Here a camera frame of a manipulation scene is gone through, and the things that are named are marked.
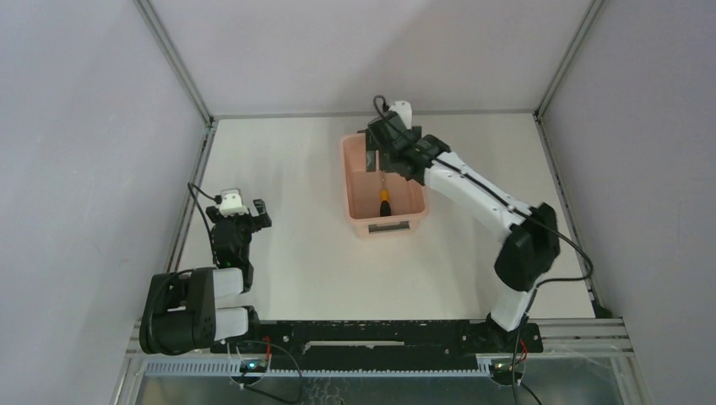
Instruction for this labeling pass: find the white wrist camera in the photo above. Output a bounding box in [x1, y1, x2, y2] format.
[388, 100, 413, 129]
[219, 188, 249, 218]

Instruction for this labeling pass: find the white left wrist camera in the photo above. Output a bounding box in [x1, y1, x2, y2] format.
[219, 188, 249, 218]

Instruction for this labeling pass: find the aluminium frame rail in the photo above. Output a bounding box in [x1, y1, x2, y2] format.
[164, 120, 218, 273]
[533, 112, 614, 319]

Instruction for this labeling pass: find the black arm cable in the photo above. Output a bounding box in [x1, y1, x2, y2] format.
[372, 94, 594, 405]
[187, 181, 225, 264]

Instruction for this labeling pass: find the aluminium frame right rail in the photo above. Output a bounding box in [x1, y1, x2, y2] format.
[533, 112, 614, 319]

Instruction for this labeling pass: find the controller board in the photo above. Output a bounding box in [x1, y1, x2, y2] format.
[490, 362, 525, 375]
[239, 359, 269, 374]

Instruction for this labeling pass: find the grey slotted cable duct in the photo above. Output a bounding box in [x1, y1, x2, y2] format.
[143, 358, 491, 378]

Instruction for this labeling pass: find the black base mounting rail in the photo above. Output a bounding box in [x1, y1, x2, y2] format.
[209, 320, 544, 370]

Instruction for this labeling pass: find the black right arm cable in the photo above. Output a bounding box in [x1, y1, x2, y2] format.
[372, 94, 594, 405]

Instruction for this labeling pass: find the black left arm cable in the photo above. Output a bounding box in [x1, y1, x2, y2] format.
[187, 181, 225, 264]

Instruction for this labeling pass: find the right controller board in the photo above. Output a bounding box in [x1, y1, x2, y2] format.
[490, 362, 525, 375]

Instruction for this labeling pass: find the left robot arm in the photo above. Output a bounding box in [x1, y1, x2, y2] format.
[139, 199, 272, 356]

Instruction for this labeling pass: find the yellow black screwdriver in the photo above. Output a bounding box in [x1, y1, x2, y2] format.
[379, 171, 392, 217]

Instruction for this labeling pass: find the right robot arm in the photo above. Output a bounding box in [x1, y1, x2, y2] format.
[364, 111, 561, 351]

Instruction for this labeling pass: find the pink plastic bin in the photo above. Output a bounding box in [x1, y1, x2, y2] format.
[340, 133, 430, 238]

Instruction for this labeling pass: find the left controller board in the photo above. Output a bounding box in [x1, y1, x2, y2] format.
[239, 359, 269, 374]

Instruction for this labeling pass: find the aluminium frame left rail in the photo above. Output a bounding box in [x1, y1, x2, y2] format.
[164, 120, 218, 273]

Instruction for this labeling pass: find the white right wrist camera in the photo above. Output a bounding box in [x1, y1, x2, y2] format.
[388, 100, 413, 129]

